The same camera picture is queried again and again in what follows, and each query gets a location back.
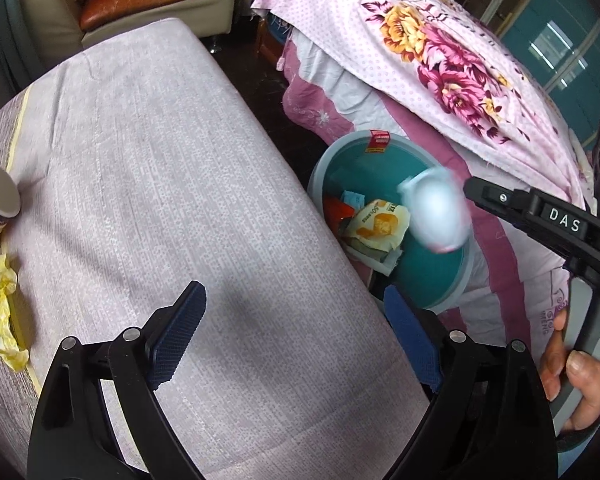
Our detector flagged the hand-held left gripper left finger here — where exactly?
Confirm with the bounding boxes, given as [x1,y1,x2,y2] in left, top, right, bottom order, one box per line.
[27,280,208,480]

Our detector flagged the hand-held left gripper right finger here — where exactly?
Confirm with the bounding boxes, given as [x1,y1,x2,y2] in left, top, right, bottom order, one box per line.
[382,284,561,480]

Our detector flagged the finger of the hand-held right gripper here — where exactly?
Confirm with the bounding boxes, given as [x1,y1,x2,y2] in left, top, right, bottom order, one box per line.
[464,176,590,242]

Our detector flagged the teal plastic basin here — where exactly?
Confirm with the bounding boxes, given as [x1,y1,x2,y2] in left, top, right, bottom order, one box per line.
[307,130,476,312]

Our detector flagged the white plastic cup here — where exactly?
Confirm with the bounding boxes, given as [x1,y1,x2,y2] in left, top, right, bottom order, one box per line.
[397,167,473,254]

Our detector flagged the yellow snack bag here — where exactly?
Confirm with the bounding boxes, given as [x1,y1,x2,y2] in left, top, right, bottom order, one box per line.
[342,199,411,254]

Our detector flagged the person's right hand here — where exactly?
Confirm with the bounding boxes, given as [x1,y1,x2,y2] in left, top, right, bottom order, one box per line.
[539,307,600,434]

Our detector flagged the blue carton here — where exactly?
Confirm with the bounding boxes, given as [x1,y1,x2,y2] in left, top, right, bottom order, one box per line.
[339,190,367,212]

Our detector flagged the floral pink blanket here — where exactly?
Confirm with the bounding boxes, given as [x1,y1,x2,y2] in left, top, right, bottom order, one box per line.
[250,0,588,202]

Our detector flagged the teal glass cabinet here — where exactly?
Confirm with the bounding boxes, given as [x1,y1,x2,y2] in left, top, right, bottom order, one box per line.
[497,0,600,147]

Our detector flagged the pink and white quilt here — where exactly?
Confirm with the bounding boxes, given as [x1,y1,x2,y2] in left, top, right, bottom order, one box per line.
[279,37,600,371]

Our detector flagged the wooden stool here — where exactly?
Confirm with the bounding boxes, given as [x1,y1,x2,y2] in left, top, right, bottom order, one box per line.
[256,17,287,67]

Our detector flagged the cream sofa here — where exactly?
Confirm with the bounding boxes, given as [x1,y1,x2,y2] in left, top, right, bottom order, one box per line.
[20,0,238,52]

